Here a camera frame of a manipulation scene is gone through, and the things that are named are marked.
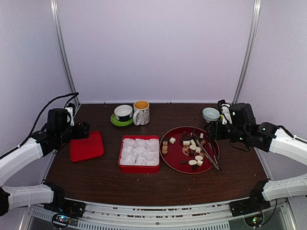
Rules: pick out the white oval chocolate lower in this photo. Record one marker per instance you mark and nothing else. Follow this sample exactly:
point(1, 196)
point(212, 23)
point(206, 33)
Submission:
point(192, 162)

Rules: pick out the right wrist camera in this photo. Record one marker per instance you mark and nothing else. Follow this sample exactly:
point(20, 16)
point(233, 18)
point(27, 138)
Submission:
point(224, 111)

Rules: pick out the white paper liner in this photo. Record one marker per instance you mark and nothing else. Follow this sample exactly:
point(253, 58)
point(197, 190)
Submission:
point(139, 152)

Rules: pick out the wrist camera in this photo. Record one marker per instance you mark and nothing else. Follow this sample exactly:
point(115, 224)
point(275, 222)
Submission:
point(70, 108)
point(224, 111)

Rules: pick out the red chocolate box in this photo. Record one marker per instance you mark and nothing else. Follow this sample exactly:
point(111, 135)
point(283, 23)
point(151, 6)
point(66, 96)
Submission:
point(139, 169)

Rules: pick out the white round chocolate centre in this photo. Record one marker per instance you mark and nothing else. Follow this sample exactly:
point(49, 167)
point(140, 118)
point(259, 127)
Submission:
point(192, 147)

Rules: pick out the tan square chocolate lower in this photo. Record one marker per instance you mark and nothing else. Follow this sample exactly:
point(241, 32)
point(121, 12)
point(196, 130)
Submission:
point(164, 149)

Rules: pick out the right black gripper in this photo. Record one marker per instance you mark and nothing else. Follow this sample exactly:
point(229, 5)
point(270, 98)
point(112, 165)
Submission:
point(215, 132)

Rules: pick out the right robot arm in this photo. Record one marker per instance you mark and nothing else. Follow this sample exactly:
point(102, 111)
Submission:
point(237, 123)

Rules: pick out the white square chocolate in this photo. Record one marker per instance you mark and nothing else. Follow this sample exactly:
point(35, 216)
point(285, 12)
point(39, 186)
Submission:
point(172, 140)

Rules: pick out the red box lid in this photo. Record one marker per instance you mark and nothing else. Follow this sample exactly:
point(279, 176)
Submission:
point(87, 148)

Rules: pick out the green saucer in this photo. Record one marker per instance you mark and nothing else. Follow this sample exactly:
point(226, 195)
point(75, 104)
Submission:
point(118, 123)

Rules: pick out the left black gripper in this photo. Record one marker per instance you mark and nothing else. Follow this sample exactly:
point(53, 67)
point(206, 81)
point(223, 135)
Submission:
point(78, 134)

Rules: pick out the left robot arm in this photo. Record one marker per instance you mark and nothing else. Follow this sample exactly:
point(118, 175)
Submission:
point(59, 129)

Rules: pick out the light blue bowl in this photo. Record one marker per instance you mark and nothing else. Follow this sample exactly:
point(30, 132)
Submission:
point(210, 114)

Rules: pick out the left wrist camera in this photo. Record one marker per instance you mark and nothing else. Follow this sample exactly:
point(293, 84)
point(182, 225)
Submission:
point(70, 108)

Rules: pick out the white patterned mug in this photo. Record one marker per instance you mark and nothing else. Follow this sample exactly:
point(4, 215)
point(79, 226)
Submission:
point(141, 115)

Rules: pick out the round red tray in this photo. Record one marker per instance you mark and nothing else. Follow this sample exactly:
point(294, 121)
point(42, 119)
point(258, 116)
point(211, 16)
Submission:
point(177, 152)

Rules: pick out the white and dark cup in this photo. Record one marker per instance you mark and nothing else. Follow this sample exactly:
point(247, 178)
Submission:
point(123, 112)

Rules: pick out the dark chocolate top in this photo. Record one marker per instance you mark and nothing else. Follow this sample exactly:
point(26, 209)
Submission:
point(184, 134)

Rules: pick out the metal base rail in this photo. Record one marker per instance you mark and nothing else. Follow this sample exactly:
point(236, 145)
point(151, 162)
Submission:
point(212, 216)

